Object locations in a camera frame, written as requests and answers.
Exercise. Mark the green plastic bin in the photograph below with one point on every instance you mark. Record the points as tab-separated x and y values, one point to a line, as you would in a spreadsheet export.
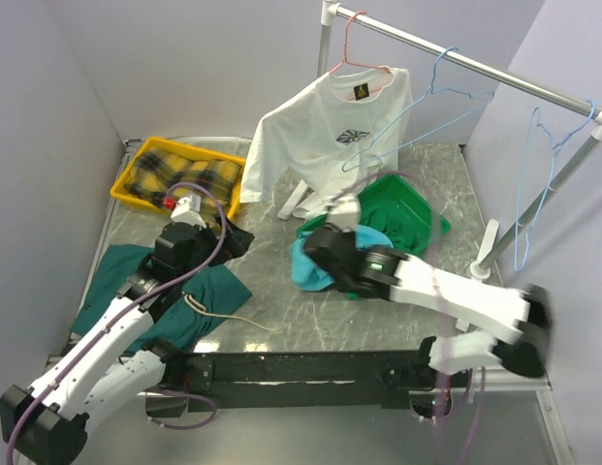
390	187

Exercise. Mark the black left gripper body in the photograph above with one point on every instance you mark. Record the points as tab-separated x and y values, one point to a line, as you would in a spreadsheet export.
205	243

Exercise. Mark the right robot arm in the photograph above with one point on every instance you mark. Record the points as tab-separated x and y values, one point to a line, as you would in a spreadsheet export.
513	327

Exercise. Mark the green cloth in bin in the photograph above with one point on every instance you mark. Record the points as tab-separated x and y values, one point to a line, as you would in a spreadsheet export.
405	230

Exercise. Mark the dark teal garment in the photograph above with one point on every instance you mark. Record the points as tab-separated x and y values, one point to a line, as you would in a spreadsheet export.
216	288

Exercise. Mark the pink wire hanger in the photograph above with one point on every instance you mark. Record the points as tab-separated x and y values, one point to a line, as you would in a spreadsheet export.
358	53

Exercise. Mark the white rack base foot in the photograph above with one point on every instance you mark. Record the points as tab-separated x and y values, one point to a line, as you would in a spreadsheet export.
477	270

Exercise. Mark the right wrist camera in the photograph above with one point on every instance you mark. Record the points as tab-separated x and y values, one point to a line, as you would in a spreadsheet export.
344	213

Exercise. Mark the yellow plastic bin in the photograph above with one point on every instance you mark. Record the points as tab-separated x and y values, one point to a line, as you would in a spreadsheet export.
208	206

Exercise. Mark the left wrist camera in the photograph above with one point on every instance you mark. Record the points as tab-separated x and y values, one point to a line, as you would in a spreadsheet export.
186	209

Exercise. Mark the blue wire hanger right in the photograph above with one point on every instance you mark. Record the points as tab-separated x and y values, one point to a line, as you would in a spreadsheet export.
523	228

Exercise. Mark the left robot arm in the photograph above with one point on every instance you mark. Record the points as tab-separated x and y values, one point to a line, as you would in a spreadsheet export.
49	421

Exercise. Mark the light blue t shirt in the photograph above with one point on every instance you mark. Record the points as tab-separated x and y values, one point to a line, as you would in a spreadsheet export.
308	276

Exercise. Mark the metal clothes rack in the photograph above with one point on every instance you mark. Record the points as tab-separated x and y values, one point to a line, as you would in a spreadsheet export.
331	10

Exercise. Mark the white rack foot left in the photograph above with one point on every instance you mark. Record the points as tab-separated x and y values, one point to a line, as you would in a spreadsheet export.
294	199

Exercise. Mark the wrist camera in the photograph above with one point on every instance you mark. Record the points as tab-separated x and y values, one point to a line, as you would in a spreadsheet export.
186	209
344	213

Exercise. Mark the yellow plaid cloth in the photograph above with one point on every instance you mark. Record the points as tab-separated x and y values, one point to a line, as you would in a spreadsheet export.
157	170

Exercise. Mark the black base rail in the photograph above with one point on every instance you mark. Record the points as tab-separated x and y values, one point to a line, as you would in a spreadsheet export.
314	379

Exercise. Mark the white t shirt on hanger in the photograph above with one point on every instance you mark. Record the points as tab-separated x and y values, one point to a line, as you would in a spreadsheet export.
333	134

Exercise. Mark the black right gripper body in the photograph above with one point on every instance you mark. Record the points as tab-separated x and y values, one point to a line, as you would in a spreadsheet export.
342	285

